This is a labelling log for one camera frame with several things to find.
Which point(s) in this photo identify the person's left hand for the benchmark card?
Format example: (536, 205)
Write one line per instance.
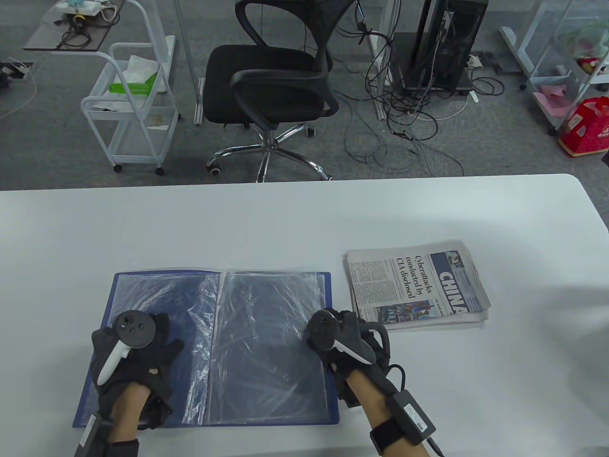
(142, 366)

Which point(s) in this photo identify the person's right hand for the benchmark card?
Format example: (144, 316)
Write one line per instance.
(376, 352)

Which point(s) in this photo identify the newspaper grey photo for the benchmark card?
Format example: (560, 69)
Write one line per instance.
(442, 325)

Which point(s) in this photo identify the newspaper blue masthead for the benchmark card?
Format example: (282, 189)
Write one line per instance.
(414, 285)

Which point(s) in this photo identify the blue file folder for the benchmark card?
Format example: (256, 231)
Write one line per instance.
(266, 333)

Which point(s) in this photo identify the person's right forearm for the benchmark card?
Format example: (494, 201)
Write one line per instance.
(376, 409)

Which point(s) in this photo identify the person's left forearm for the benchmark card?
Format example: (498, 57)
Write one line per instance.
(126, 414)

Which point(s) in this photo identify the black left hand controller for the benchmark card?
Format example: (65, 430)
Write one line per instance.
(133, 329)

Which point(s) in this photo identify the black hand controller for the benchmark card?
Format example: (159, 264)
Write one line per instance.
(323, 331)
(133, 329)

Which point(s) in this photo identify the black right hand controller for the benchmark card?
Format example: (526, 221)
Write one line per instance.
(323, 331)

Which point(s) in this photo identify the black right wrist sensor box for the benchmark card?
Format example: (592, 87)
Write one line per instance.
(411, 419)

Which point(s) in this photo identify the black wrist sensor box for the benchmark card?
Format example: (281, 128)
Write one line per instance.
(411, 419)
(93, 435)

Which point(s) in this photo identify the black left wrist sensor box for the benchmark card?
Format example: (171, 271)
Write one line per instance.
(93, 435)

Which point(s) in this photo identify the white rolling cart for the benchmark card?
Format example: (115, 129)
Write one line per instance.
(133, 143)

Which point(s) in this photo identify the green tissue pack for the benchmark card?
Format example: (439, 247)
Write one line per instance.
(133, 88)

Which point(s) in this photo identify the black office chair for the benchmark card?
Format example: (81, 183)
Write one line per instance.
(266, 81)

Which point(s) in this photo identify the pink paper sheet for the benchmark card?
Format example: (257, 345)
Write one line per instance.
(552, 102)

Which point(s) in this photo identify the red gift bag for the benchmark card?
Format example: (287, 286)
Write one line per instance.
(587, 128)

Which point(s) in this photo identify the white shelf rack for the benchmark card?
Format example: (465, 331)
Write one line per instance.
(537, 82)

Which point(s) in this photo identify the black computer tower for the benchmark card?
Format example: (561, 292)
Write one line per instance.
(452, 43)

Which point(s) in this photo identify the white power strip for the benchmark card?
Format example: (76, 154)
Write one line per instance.
(14, 69)

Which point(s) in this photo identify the translucent green plastic bag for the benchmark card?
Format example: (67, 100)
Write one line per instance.
(587, 40)

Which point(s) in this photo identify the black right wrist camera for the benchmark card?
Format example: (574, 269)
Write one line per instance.
(347, 395)

